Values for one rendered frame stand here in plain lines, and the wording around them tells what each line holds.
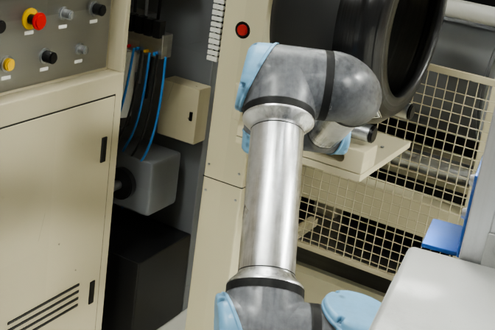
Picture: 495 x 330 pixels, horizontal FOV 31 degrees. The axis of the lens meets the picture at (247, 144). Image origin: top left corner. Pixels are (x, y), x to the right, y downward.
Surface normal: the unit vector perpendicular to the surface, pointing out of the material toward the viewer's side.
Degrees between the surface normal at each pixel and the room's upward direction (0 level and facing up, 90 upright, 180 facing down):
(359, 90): 79
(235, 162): 90
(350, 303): 8
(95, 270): 90
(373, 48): 97
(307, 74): 60
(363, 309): 8
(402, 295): 0
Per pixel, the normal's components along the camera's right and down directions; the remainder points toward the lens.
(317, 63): 0.11, -0.50
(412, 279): 0.13, -0.93
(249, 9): -0.49, 0.23
